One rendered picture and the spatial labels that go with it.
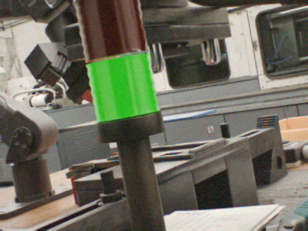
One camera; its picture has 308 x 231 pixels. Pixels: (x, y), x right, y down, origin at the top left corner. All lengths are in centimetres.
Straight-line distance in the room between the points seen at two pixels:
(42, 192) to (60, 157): 654
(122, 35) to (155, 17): 24
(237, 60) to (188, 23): 511
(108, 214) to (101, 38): 20
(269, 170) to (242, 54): 487
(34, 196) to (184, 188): 47
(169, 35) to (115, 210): 19
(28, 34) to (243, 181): 1009
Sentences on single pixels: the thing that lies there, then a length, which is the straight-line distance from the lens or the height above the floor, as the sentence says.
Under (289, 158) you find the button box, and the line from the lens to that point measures 93.
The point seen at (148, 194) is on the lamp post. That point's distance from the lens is 33.
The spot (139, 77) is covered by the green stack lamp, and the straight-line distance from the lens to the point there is 32.
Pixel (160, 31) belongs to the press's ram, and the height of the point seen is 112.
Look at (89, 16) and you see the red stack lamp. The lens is 33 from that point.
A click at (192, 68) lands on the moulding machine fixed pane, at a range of 601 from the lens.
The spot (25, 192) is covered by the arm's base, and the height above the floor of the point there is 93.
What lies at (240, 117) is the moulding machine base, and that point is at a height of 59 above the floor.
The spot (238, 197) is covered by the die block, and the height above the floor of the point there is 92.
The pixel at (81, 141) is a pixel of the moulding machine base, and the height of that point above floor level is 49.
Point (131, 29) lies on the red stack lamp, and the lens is 32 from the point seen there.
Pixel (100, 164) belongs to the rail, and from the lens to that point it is 66.
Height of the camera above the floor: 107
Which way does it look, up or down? 3 degrees down
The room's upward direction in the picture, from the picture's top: 10 degrees counter-clockwise
